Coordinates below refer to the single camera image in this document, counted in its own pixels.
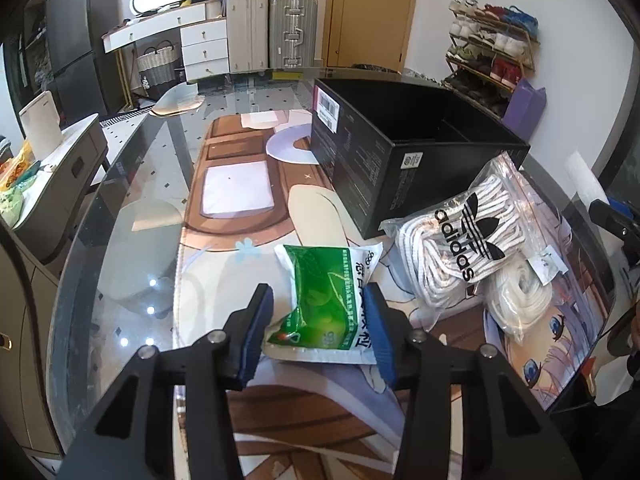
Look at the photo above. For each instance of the white electric kettle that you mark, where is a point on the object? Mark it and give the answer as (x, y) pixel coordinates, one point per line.
(41, 125)

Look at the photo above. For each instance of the white woven basket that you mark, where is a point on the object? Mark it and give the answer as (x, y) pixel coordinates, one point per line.
(158, 65)

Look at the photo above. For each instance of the shoe rack with shoes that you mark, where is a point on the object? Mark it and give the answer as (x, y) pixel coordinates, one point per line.
(492, 49)

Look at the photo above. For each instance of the wooden yellow door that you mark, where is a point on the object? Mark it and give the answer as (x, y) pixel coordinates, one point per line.
(372, 32)

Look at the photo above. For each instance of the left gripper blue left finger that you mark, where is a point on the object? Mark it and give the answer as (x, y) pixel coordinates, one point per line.
(221, 361)

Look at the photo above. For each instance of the black refrigerator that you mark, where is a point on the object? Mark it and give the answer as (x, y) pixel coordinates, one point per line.
(85, 75)

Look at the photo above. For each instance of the white suitcase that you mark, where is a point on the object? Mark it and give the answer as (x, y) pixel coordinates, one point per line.
(247, 30)

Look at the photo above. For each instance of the adidas bag white laces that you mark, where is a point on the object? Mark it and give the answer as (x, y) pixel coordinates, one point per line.
(489, 240)

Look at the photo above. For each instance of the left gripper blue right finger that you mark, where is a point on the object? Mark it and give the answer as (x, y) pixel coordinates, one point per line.
(410, 359)

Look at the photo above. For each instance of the green white plastic pouch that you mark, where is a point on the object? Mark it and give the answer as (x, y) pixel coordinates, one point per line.
(327, 322)

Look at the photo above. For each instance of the white drawer desk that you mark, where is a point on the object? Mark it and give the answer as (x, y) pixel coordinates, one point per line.
(203, 37)

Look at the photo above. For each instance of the person's right hand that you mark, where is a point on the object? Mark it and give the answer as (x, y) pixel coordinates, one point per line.
(635, 334)

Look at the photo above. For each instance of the purple bag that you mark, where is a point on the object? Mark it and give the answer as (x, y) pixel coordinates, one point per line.
(525, 109)

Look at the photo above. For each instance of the silver suitcase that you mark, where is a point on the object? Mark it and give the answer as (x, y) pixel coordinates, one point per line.
(292, 33)

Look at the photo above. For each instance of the grey side cabinet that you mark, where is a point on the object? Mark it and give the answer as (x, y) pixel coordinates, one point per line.
(43, 214)

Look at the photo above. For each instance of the black cardboard box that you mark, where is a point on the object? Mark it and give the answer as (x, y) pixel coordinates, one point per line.
(391, 148)

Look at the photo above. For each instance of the white foam wrap piece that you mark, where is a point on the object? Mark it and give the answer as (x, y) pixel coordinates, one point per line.
(587, 185)

